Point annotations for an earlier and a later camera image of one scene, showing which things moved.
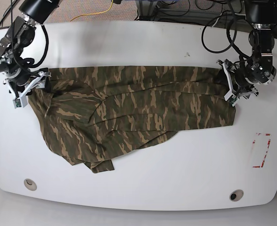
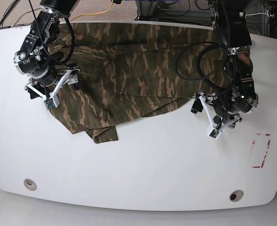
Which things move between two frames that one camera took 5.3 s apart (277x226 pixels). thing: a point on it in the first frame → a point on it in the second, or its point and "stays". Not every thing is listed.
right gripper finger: (256, 93) → (232, 125)
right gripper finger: (222, 77) → (197, 106)
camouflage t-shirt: (92, 114) → (124, 70)
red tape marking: (253, 142) stays
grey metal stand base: (147, 9) stays
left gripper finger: (48, 84) → (73, 79)
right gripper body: (239, 85) → (218, 119)
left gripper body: (20, 85) → (68, 76)
